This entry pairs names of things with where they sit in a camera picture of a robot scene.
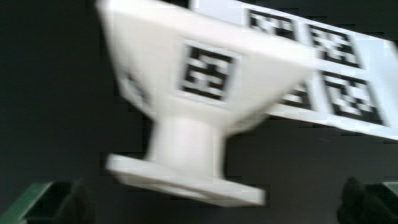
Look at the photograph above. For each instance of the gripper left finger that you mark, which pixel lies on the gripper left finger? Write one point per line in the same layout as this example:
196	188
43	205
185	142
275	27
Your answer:
53	203

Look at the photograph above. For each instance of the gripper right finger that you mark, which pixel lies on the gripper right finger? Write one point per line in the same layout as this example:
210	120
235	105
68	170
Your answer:
368	203

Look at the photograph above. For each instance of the white marker sheet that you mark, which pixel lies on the white marker sheet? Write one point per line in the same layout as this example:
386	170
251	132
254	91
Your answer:
347	98

